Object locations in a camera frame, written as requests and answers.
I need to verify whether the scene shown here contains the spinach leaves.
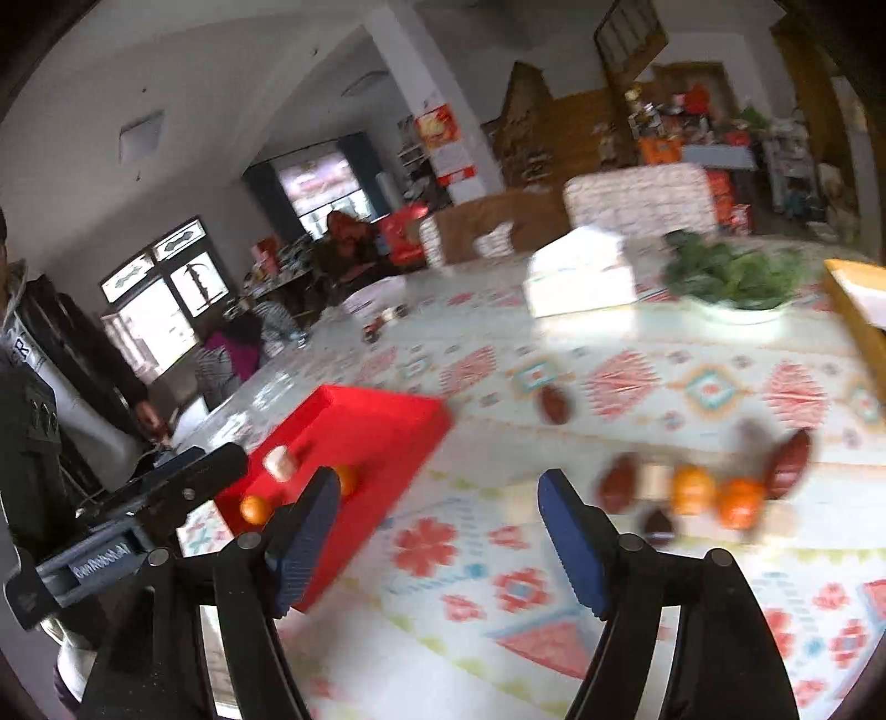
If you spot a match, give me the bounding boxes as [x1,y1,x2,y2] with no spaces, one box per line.
[664,230,810,309]

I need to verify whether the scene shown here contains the red gift box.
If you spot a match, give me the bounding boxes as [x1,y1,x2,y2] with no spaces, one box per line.
[706,169,755,233]

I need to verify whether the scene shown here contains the square ceiling panel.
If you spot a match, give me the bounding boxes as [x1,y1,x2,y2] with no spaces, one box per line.
[117,111,167,163]

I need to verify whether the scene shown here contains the yellow box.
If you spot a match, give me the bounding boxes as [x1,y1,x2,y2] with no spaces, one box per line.
[822,258,886,409]

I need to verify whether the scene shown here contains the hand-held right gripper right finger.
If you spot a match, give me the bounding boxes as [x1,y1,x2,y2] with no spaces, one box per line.
[538,469,794,720]

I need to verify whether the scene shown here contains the patterned tablecloth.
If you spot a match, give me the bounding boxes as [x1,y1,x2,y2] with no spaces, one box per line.
[173,232,886,720]

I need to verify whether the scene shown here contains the white wire rack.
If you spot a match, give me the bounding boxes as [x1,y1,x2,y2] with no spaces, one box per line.
[761,117,832,223]

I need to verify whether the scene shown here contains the patterned chair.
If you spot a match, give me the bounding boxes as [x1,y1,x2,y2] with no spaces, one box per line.
[562,164,717,236]

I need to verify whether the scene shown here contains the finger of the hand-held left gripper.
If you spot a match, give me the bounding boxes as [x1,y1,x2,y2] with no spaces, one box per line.
[73,443,250,548]

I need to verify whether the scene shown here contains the dark round fruit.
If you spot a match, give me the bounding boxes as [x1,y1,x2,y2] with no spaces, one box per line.
[640,507,678,548]

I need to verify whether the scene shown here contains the brown chair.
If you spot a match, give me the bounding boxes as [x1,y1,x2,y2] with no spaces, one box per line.
[419,190,572,268]

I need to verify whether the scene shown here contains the red date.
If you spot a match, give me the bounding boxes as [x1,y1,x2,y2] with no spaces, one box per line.
[765,428,812,501]
[596,453,643,513]
[538,384,574,425]

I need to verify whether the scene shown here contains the red wall calendar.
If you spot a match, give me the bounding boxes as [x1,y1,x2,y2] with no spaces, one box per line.
[414,104,478,188]

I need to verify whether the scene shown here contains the decorated window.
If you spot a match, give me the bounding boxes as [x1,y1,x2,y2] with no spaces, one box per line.
[100,217,233,378]

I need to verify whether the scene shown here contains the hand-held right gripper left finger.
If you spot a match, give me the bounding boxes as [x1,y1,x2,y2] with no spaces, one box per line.
[76,469,342,720]

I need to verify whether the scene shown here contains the curtained window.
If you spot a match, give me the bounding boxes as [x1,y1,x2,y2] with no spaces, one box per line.
[242,133,389,236]

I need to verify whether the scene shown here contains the white plate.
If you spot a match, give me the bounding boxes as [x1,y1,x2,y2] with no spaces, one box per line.
[682,294,797,326]

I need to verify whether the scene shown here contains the cluttered wooden shelf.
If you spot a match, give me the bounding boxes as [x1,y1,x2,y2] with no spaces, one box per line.
[626,62,763,174]

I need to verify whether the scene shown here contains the white tissue box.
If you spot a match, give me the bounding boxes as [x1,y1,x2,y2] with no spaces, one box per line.
[522,225,638,320]

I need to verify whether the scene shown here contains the wooden cabinet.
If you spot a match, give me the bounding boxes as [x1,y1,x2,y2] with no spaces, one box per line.
[494,61,624,188]

